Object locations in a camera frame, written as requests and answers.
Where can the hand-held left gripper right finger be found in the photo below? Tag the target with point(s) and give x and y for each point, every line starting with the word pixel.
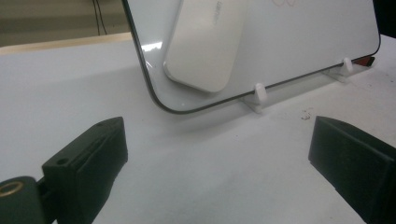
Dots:
pixel 358 161

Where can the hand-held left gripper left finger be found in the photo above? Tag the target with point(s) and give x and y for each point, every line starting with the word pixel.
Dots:
pixel 84 168

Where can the white whiteboard eraser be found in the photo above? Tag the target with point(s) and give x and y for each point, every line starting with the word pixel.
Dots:
pixel 202 46

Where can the white board stand foot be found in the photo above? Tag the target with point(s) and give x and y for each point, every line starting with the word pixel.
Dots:
pixel 261 93
pixel 347 64

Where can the white whiteboard with black edge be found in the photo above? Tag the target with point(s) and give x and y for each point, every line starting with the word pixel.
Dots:
pixel 295 40

